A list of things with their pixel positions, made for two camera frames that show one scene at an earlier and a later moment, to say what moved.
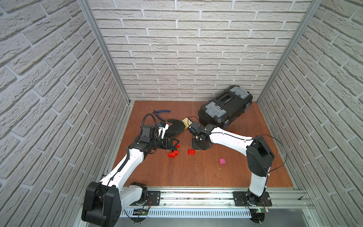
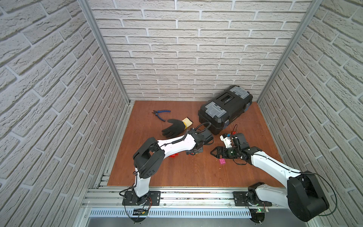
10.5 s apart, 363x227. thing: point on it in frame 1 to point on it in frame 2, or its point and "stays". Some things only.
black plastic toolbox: x=220 y=111 stays
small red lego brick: x=172 y=154 stays
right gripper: x=206 y=146 to x=223 y=152
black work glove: x=175 y=127 stays
